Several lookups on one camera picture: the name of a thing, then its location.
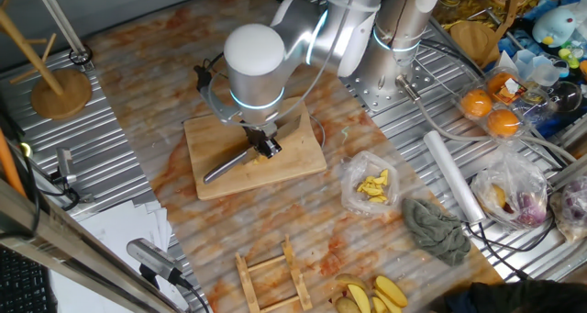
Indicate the grey green cloth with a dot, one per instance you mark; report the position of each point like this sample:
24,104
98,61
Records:
435,230

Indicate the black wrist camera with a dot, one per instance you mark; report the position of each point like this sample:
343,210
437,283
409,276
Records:
202,78

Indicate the bananas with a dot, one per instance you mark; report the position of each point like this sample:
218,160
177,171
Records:
390,291

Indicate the potato inside bag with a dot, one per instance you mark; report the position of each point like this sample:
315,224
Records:
496,196

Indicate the small yellow potato wedge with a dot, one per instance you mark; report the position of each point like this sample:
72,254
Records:
379,306

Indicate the aluminium frame bar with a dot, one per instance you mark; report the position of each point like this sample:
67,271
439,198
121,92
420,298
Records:
69,253

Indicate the pile of potato slices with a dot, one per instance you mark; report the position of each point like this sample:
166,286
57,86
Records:
373,186

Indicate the clear plastic bag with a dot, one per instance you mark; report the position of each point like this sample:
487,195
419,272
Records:
353,198

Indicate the blue cloth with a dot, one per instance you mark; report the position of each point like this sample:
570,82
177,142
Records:
559,125

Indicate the plastic bag with purple vegetables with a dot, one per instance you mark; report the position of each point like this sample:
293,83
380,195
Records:
573,203

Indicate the white stand legs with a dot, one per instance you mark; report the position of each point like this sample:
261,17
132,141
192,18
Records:
55,12

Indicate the orange marble pattern mat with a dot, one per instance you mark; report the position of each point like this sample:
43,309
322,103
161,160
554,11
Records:
275,221

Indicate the round wooden plate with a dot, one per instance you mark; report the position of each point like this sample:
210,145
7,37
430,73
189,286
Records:
474,40

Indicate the steel kitchen cleaver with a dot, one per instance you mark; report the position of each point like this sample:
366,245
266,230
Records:
224,167

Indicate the wooden stand with round base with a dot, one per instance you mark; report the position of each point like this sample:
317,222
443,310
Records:
62,95

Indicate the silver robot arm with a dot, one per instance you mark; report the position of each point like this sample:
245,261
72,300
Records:
254,51

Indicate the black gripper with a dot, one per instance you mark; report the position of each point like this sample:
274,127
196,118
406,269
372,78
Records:
260,133

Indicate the wooden knife rack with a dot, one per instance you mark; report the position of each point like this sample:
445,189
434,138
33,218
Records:
247,281

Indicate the clear plastic fruit tray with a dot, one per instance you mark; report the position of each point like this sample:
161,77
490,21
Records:
525,108

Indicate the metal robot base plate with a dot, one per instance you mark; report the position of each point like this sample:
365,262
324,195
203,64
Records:
362,92

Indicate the stack of white papers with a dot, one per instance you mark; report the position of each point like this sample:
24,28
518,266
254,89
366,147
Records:
105,230

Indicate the silver camera bracket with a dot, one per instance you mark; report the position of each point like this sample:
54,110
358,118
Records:
215,111

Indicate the clear measuring cup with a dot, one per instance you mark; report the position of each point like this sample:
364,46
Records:
543,72

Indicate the white plastic wrap roll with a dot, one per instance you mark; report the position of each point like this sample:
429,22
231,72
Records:
454,180

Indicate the orange fruit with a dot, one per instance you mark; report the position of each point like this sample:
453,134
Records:
503,123
476,103

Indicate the dark fabric garment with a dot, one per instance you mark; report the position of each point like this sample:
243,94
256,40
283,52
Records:
513,299

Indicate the silver bar camera on mount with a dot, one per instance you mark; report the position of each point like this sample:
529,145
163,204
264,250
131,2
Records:
151,255

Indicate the blue plush toy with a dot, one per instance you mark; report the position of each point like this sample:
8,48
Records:
552,26

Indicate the plastic bag of vegetables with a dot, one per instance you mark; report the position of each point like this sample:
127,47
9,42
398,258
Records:
509,171

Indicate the glass bowl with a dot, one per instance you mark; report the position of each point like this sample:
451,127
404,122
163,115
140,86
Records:
566,97

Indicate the black keyboard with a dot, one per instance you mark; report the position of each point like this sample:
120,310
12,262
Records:
23,285

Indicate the orange pole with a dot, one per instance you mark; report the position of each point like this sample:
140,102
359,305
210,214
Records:
9,166

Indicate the purple onion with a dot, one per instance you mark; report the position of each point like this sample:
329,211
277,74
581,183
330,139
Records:
532,209

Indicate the orange with label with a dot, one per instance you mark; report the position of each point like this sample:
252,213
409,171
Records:
495,82

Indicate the wooden cutting board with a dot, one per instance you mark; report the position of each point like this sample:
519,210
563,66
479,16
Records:
293,166

